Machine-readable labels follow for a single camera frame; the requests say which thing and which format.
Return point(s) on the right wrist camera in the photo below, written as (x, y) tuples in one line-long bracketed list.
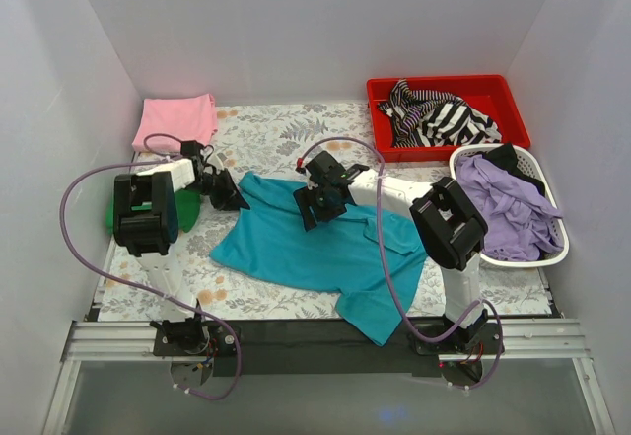
[(302, 170)]

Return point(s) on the black garment in basket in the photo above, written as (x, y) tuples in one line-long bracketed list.
[(505, 158)]

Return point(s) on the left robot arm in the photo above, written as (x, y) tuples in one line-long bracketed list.
[(145, 222)]

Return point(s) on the folded green shirt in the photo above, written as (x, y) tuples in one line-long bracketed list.
[(188, 204)]

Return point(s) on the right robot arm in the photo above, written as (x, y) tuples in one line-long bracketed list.
[(449, 226)]

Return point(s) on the teal t-shirt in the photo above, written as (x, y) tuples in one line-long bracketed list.
[(373, 270)]

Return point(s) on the lavender shirt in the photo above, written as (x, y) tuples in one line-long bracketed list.
[(520, 221)]

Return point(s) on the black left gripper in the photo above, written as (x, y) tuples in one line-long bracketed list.
[(222, 191)]

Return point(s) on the folded pink shirt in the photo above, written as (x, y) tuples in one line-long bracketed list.
[(185, 119)]

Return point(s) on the black white striped shirt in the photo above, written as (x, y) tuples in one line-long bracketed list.
[(430, 118)]

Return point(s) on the aluminium rail frame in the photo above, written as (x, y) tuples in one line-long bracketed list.
[(138, 341)]

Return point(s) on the white perforated laundry basket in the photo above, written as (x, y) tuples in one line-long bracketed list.
[(529, 166)]

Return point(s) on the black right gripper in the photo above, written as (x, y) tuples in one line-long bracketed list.
[(314, 205)]

